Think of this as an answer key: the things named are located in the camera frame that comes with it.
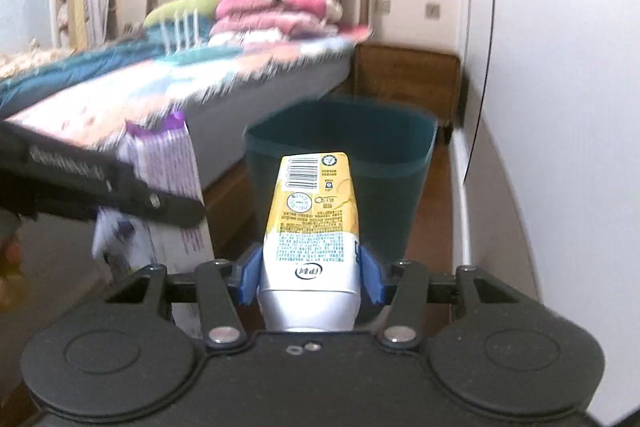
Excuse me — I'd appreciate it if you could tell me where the bed with grey mattress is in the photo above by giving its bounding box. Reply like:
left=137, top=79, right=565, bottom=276
left=0, top=27, right=373, bottom=188

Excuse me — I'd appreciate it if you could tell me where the green pillow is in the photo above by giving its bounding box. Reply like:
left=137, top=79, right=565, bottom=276
left=143, top=0, right=228, bottom=28

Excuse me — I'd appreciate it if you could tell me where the colourful printed blanket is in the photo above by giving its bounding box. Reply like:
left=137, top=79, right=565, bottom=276
left=7, top=26, right=375, bottom=158

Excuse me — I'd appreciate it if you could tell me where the pink folded quilt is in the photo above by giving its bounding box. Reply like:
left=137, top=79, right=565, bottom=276
left=207, top=0, right=344, bottom=48

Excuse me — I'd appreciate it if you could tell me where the white plastic rack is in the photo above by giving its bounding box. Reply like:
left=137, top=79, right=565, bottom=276
left=162, top=9, right=202, bottom=54

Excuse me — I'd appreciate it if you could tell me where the yellow and white tube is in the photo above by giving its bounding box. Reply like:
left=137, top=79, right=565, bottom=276
left=256, top=152, right=364, bottom=334

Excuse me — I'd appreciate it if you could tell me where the thin black cable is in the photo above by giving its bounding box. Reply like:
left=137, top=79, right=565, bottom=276
left=462, top=0, right=497, bottom=185

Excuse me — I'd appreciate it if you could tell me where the wooden nightstand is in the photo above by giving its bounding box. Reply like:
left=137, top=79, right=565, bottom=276
left=353, top=43, right=462, bottom=134

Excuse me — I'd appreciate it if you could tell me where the white and purple paper box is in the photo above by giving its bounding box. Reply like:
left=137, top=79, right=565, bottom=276
left=91, top=109, right=217, bottom=340

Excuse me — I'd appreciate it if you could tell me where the teal blanket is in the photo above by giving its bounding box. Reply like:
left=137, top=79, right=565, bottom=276
left=0, top=29, right=241, bottom=118

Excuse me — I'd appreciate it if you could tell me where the dark green trash bin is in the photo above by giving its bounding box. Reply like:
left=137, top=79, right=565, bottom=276
left=243, top=99, right=439, bottom=264

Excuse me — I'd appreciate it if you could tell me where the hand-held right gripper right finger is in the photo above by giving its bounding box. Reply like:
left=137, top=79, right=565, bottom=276
left=357, top=247, right=540, bottom=351

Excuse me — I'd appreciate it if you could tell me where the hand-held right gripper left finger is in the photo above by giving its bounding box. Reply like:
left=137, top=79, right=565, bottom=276
left=102, top=247, right=264, bottom=351

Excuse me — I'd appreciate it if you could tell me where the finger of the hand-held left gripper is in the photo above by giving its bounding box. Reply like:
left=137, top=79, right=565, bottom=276
left=100, top=167, right=209, bottom=229

